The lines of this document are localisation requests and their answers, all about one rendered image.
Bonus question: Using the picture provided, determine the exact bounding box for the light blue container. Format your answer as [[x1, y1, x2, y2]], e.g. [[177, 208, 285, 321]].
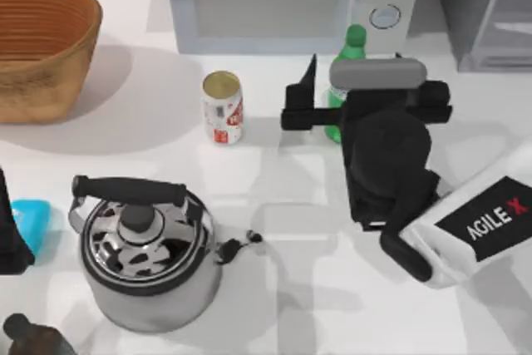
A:
[[9, 198, 53, 268]]

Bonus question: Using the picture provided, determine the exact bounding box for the red and white can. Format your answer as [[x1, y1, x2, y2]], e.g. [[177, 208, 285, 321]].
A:
[[201, 71, 245, 145]]

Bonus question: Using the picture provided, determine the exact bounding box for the silver kettle with black handle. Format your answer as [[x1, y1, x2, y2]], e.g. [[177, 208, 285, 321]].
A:
[[67, 175, 264, 333]]

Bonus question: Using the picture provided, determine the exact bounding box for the pale grey rounded box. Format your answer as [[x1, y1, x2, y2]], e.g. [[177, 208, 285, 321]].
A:
[[329, 57, 427, 91]]

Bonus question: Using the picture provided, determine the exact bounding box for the pale microwave oven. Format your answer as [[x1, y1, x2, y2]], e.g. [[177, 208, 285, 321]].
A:
[[162, 0, 427, 58]]

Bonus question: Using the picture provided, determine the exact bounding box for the microwave oven door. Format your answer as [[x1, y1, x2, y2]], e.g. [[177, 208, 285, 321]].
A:
[[165, 0, 361, 55]]

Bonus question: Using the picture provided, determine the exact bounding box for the dark brown bottle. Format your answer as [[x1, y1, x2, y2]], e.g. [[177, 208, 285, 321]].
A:
[[1, 312, 79, 355]]

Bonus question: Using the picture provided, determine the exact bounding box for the green bottle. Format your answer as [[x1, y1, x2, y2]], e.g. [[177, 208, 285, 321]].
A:
[[323, 24, 369, 145]]

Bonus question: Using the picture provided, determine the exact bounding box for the round microwave knob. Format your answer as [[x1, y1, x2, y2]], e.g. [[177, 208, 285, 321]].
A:
[[369, 3, 402, 31]]

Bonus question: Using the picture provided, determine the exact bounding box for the brown wicker basket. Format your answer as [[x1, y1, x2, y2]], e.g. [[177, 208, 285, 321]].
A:
[[0, 0, 104, 125]]

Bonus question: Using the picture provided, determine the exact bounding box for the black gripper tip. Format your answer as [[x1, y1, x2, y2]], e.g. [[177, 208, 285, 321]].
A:
[[0, 166, 37, 278]]

